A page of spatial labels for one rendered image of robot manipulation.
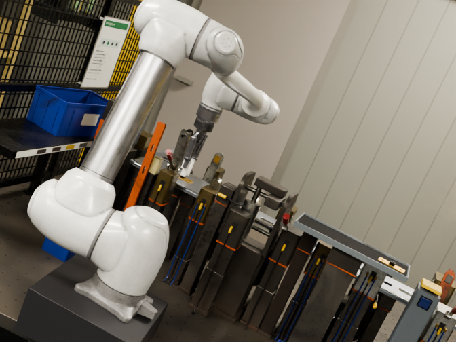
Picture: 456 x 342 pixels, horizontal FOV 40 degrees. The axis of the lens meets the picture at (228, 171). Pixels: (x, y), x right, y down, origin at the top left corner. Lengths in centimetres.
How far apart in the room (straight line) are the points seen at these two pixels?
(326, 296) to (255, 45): 299
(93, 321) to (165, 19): 83
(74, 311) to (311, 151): 333
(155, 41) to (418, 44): 320
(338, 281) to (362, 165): 288
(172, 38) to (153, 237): 55
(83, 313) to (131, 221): 27
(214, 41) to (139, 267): 65
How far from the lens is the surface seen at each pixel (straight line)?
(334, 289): 197
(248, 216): 204
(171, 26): 176
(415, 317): 197
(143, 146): 259
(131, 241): 167
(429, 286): 195
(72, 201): 170
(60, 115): 226
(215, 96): 231
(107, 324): 169
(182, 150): 225
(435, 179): 485
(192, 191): 232
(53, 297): 170
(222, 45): 172
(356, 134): 475
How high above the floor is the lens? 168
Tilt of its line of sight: 14 degrees down
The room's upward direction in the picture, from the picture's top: 23 degrees clockwise
